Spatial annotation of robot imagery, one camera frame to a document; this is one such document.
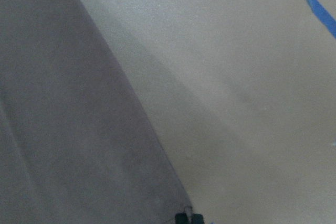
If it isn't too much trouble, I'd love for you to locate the dark brown t-shirt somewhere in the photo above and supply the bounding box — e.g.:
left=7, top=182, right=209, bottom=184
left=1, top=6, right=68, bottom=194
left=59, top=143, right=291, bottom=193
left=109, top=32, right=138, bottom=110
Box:
left=1, top=0, right=190, bottom=223

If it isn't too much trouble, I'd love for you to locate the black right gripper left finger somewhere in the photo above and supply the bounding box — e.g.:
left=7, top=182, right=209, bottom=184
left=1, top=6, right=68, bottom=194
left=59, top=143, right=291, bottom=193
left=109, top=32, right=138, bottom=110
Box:
left=175, top=213, right=190, bottom=224

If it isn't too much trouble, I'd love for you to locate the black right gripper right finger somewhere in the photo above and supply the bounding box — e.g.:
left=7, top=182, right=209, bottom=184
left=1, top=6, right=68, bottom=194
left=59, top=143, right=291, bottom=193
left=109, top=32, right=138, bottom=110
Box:
left=191, top=214, right=204, bottom=224

